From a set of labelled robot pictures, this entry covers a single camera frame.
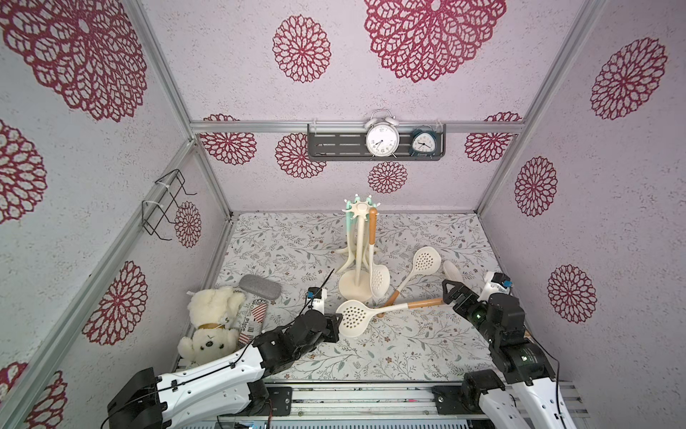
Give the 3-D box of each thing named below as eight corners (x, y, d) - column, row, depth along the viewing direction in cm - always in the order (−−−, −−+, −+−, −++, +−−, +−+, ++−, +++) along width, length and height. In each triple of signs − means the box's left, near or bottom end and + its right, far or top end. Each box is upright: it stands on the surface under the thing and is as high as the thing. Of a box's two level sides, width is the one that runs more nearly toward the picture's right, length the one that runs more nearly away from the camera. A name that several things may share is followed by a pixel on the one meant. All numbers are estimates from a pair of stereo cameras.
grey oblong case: (239, 288, 99) (236, 284, 96) (248, 275, 102) (245, 270, 100) (276, 303, 95) (274, 298, 92) (284, 288, 99) (282, 284, 96)
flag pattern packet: (241, 344, 85) (238, 340, 83) (251, 303, 94) (248, 298, 92) (260, 344, 85) (257, 340, 83) (268, 303, 94) (266, 298, 92)
